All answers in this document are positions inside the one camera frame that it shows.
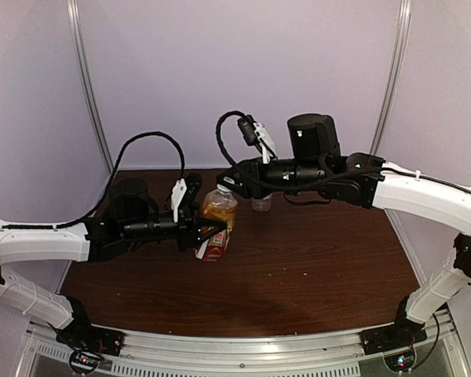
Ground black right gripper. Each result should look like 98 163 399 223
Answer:
215 156 328 199

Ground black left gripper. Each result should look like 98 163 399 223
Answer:
122 202 226 252

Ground amber tea bottle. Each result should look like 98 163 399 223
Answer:
195 184 238 262

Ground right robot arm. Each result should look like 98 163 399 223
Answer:
215 111 471 347

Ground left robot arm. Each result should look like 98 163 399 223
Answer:
0 174 228 349

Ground clear water bottle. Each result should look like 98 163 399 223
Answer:
251 194 272 212

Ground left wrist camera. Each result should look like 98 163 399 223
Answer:
170 173 203 223

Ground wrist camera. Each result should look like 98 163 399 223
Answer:
170 173 203 223
237 115 277 164

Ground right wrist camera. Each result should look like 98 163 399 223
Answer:
237 115 277 164

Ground left black cable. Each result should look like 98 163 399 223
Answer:
50 130 187 231

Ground front aluminium rail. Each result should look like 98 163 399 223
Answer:
12 310 471 376

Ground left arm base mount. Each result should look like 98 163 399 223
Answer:
55 296 124 357

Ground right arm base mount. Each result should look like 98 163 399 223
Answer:
360 296 427 355

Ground left aluminium frame post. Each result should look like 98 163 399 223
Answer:
66 0 114 174

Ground aluminium frame post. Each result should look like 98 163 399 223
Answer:
370 0 412 155
66 0 114 174

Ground right aluminium frame post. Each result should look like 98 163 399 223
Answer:
370 0 412 155

